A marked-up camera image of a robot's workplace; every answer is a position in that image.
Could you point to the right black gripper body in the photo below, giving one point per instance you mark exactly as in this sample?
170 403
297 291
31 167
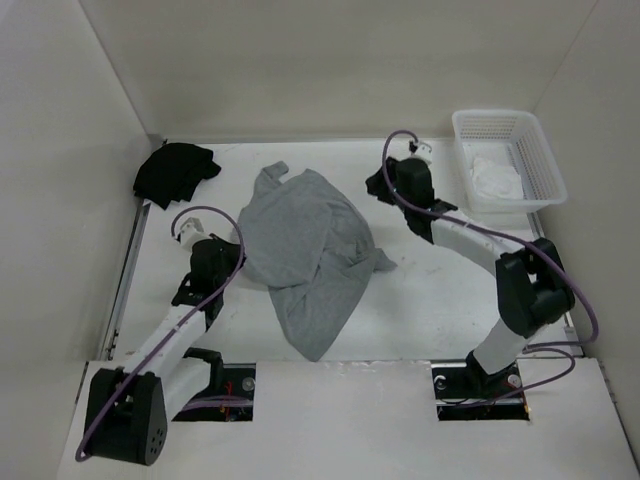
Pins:
382 190

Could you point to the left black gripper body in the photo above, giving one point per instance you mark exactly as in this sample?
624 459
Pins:
231 262

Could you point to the grey tank top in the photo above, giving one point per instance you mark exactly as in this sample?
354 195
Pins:
313 250

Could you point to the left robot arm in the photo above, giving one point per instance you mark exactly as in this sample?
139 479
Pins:
129 407

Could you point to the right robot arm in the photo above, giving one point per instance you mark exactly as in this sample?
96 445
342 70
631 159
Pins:
531 286

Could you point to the white tank top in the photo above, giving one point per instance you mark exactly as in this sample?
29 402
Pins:
493 180

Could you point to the folded black tank tops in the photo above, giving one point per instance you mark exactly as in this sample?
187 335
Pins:
173 172

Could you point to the white plastic basket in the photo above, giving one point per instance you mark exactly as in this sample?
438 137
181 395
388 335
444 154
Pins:
509 137

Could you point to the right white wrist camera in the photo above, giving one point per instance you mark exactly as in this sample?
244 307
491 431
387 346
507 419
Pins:
421 150

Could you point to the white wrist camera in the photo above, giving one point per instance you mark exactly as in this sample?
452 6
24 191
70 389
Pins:
190 233
421 150

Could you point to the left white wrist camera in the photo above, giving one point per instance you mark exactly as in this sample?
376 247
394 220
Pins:
190 233

